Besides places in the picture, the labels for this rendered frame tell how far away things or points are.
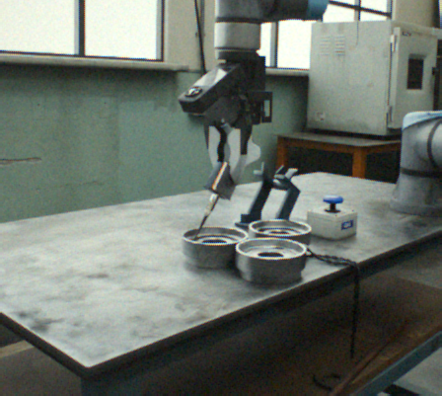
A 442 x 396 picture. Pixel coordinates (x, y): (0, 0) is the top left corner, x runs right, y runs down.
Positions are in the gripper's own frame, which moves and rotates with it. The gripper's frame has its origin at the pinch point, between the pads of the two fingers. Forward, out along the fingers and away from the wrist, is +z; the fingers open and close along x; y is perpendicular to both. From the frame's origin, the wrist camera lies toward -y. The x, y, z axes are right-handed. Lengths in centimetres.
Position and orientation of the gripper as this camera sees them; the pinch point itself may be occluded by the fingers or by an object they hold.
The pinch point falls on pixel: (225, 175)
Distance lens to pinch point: 95.0
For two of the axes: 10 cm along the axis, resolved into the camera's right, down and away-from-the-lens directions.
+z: -0.3, 9.9, 1.3
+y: 6.4, -0.8, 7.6
